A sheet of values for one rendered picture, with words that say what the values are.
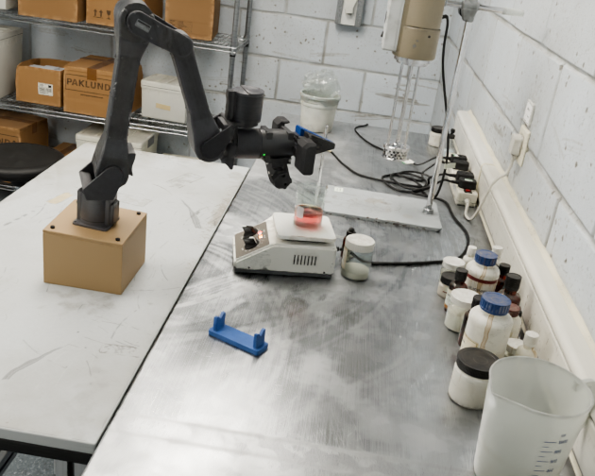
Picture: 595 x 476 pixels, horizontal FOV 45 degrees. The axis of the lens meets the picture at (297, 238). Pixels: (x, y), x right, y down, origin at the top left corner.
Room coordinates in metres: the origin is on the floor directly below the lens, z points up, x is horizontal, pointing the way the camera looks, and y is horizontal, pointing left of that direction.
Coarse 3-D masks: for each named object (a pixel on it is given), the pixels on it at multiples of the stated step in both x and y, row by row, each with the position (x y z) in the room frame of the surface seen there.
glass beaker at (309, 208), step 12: (300, 192) 1.31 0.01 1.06; (312, 192) 1.36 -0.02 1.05; (324, 192) 1.35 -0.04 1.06; (300, 204) 1.31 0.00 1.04; (312, 204) 1.30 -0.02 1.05; (324, 204) 1.33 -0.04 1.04; (300, 216) 1.31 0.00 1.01; (312, 216) 1.31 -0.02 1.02; (300, 228) 1.31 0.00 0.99; (312, 228) 1.31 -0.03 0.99
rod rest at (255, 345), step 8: (224, 312) 1.03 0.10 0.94; (216, 320) 1.01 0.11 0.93; (224, 320) 1.03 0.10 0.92; (216, 328) 1.01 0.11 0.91; (224, 328) 1.03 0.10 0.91; (232, 328) 1.03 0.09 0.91; (216, 336) 1.01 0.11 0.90; (224, 336) 1.00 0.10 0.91; (232, 336) 1.00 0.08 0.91; (240, 336) 1.01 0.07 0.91; (248, 336) 1.01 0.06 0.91; (256, 336) 0.98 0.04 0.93; (232, 344) 0.99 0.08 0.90; (240, 344) 0.98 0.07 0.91; (248, 344) 0.99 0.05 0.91; (256, 344) 0.98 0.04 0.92; (264, 344) 0.99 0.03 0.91; (256, 352) 0.97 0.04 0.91
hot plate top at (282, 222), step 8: (272, 216) 1.37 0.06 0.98; (280, 216) 1.36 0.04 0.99; (288, 216) 1.37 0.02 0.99; (280, 224) 1.32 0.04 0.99; (288, 224) 1.33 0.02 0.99; (328, 224) 1.35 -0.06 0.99; (280, 232) 1.28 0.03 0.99; (288, 232) 1.28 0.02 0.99; (296, 232) 1.29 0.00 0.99; (304, 232) 1.29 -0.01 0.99; (312, 232) 1.30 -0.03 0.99; (320, 232) 1.30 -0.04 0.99; (328, 232) 1.31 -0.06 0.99; (304, 240) 1.27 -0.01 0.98; (312, 240) 1.28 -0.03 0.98; (320, 240) 1.28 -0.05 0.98; (328, 240) 1.28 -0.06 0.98
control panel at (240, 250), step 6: (264, 222) 1.37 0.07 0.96; (258, 228) 1.36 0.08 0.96; (264, 228) 1.35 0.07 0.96; (234, 234) 1.37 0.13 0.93; (240, 234) 1.36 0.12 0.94; (258, 234) 1.33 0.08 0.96; (264, 234) 1.32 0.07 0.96; (240, 240) 1.33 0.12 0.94; (264, 240) 1.29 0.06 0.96; (240, 246) 1.30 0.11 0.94; (258, 246) 1.27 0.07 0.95; (240, 252) 1.27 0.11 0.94; (246, 252) 1.26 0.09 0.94
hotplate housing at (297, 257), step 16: (272, 224) 1.36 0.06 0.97; (272, 240) 1.28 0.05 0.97; (288, 240) 1.29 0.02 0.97; (256, 256) 1.25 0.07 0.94; (272, 256) 1.26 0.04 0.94; (288, 256) 1.26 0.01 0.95; (304, 256) 1.27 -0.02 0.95; (320, 256) 1.27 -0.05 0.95; (256, 272) 1.26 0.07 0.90; (272, 272) 1.26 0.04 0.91; (288, 272) 1.27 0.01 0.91; (304, 272) 1.27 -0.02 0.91; (320, 272) 1.27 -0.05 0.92
